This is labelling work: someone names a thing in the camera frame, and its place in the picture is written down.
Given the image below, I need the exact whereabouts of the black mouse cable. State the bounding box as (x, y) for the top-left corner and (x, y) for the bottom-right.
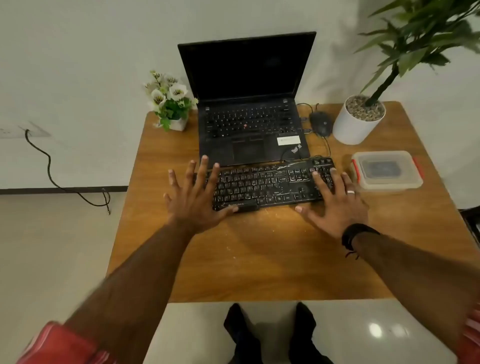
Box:
(296, 102), (333, 158)

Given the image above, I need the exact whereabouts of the clear plastic container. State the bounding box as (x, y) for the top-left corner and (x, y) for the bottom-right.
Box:
(355, 179), (425, 194)

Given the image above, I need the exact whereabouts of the black wristband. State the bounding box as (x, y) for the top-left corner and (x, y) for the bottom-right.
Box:
(341, 223), (382, 260)

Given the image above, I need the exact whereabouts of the black skirting board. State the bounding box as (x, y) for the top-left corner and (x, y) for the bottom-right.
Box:
(0, 185), (129, 195)

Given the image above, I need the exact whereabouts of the black power cable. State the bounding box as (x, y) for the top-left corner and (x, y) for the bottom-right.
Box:
(24, 129), (112, 215)

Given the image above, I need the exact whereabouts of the person's right forearm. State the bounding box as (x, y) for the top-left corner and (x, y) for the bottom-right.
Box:
(350, 232), (480, 355)

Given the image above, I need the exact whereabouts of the red right sleeve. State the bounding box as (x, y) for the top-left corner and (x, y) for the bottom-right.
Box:
(455, 307), (480, 364)

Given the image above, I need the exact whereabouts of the clear plastic container lid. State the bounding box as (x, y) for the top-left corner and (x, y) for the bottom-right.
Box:
(350, 150), (425, 188)

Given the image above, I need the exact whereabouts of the person's leg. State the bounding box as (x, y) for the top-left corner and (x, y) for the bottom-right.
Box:
(223, 302), (263, 364)
(288, 302), (335, 364)

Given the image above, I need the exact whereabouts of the person's left leg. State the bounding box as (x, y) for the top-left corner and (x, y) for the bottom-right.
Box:
(223, 302), (263, 364)

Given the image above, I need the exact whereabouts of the black computer mouse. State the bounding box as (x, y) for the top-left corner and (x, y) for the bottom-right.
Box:
(308, 110), (334, 138)

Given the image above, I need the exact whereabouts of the tall green plant white pot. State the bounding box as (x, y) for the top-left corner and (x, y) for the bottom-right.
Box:
(331, 0), (480, 146)

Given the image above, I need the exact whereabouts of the person's right hand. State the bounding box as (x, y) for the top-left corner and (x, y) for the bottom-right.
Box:
(295, 168), (370, 240)

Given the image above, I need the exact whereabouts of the white wall socket panel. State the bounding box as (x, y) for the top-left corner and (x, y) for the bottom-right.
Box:
(0, 121), (52, 140)

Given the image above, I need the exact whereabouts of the small white flower pot plant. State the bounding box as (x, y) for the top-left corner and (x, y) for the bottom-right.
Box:
(142, 70), (200, 132)

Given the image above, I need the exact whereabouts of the person's left hand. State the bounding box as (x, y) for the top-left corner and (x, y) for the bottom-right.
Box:
(163, 154), (239, 236)

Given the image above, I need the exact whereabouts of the black keyboard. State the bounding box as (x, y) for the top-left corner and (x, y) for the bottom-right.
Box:
(193, 156), (337, 213)

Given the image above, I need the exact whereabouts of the person's right leg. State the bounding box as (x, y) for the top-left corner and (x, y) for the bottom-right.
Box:
(288, 302), (335, 364)

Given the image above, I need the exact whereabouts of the black window frame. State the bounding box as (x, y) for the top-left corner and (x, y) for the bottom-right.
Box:
(459, 205), (480, 248)

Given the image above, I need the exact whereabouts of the person's left forearm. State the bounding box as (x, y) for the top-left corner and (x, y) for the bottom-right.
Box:
(61, 219), (205, 364)

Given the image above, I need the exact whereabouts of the black laptop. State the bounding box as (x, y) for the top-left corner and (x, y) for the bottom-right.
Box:
(177, 31), (317, 168)

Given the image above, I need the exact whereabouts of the red sleeve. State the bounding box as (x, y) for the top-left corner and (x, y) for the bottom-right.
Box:
(455, 307), (480, 364)
(16, 321), (117, 364)

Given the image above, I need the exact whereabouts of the red left sleeve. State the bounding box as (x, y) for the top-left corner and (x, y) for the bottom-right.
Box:
(16, 321), (117, 364)

